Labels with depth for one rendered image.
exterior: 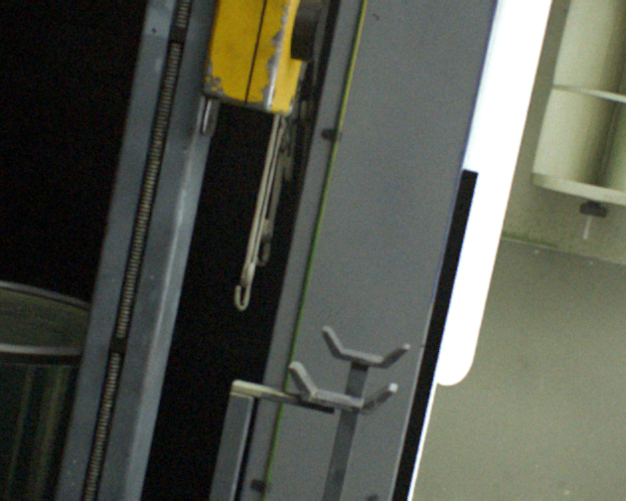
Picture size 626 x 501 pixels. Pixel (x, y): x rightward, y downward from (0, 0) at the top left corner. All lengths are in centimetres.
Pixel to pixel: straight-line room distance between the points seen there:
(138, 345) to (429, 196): 55
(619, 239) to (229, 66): 249
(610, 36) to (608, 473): 105
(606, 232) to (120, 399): 246
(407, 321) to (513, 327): 179
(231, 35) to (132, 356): 27
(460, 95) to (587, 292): 191
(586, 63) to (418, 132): 160
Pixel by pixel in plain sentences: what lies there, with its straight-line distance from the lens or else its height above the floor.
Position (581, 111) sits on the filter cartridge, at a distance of 300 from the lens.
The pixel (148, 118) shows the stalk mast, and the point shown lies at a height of 127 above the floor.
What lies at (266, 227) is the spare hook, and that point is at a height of 116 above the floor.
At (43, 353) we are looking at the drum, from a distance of 191.
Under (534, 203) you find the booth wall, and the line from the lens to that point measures 334.
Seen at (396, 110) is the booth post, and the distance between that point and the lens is 146.
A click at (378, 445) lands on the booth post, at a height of 93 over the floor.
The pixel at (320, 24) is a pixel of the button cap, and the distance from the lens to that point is 99.
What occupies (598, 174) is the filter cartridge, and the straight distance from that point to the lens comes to 302.
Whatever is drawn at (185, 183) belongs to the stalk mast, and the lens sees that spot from 99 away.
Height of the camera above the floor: 129
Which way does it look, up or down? 6 degrees down
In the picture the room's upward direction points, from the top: 12 degrees clockwise
